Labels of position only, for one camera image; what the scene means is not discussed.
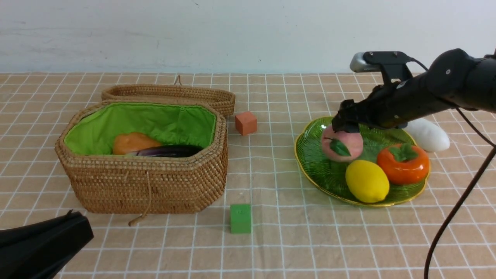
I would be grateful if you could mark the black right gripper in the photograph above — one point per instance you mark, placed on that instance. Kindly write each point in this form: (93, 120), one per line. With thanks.
(387, 107)

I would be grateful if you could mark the pink peach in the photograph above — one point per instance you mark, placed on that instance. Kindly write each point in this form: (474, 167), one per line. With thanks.
(341, 146)

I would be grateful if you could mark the yellow lemon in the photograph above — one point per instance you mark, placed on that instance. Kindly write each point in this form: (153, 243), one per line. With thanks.
(367, 181)

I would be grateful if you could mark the orange persimmon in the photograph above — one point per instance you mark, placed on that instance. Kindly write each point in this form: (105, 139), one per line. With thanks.
(404, 164)

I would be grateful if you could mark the white radish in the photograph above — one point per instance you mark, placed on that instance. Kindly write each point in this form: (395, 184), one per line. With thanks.
(428, 135)

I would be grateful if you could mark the purple eggplant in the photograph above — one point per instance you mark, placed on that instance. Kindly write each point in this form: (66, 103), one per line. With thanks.
(169, 151)

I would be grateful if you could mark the brown potato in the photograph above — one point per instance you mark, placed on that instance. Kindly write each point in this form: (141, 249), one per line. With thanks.
(132, 142)

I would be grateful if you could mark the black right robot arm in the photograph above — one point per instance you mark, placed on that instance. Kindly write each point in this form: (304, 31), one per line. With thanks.
(454, 80)

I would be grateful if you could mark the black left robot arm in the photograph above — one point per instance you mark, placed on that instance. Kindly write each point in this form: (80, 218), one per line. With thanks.
(41, 250)

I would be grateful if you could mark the green glass leaf plate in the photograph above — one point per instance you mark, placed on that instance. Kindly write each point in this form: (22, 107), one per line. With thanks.
(329, 176)

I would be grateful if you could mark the orange foam cube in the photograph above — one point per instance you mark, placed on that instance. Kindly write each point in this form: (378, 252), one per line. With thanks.
(246, 123)

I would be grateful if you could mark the woven wicker basket lid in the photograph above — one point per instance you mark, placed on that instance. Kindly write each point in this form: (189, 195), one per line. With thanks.
(221, 100)

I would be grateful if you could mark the checkered beige tablecloth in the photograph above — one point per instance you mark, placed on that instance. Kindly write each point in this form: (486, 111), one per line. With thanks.
(298, 232)

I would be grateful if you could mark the green foam cube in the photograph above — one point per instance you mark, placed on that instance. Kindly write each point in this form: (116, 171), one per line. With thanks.
(240, 218)

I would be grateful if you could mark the woven wicker basket green lining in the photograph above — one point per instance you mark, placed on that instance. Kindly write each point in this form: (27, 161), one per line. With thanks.
(118, 184)

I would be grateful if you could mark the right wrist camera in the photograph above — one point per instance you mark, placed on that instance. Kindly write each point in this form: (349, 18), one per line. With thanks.
(391, 64)

